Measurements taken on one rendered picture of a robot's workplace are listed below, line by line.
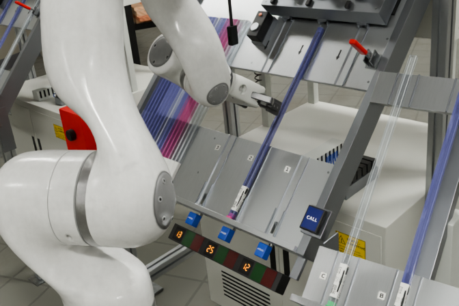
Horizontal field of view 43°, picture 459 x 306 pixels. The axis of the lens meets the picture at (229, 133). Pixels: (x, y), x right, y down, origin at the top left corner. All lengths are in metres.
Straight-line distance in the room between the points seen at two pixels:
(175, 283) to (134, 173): 1.72
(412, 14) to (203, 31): 0.54
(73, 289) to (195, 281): 1.61
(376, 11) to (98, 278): 0.84
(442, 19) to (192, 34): 0.66
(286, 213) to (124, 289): 0.56
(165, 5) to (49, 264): 0.46
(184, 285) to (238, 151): 1.06
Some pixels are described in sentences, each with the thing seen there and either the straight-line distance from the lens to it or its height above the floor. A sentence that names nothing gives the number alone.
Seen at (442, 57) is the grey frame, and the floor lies 1.00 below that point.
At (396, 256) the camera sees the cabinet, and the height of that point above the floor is 0.51.
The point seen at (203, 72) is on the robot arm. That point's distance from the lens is 1.00.
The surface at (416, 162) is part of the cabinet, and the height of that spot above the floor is 0.62.
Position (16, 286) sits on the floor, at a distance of 2.60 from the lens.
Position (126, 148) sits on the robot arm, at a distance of 0.68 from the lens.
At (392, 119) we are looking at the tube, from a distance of 1.13.
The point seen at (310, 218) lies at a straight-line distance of 1.16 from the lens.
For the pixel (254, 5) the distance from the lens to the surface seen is 1.62.
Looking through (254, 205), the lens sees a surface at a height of 0.75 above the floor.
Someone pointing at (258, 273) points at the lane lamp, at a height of 0.66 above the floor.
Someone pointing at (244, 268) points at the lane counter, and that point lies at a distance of 1.28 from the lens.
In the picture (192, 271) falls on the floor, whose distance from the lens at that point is 2.42.
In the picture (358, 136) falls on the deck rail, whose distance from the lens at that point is 1.24.
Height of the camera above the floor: 1.40
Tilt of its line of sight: 23 degrees down
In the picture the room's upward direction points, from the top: 6 degrees counter-clockwise
